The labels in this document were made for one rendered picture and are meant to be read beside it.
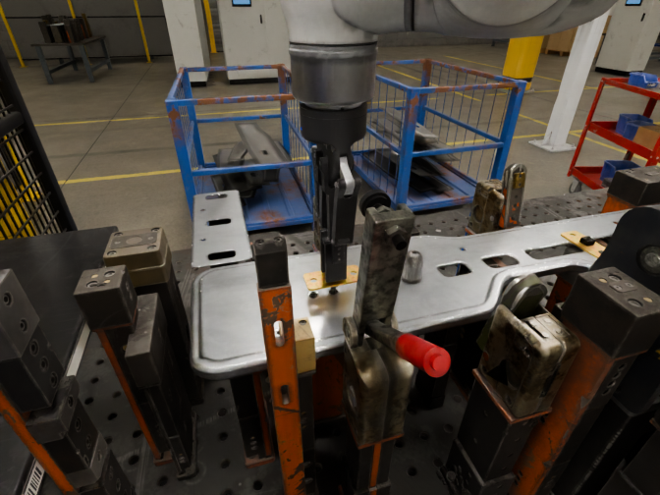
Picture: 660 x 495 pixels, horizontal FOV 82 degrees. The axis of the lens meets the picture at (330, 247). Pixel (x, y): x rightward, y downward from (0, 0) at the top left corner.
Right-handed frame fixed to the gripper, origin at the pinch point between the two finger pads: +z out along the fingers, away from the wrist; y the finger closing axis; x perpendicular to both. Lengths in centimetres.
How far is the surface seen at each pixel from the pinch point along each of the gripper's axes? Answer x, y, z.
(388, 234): 0.7, -17.9, -13.7
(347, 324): 2.7, -14.2, -0.8
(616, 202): -76, 18, 11
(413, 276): -12.2, -1.6, 5.3
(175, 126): 34, 172, 25
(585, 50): -339, 283, 12
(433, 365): 0.5, -26.6, -7.9
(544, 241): -40.4, 2.9, 6.8
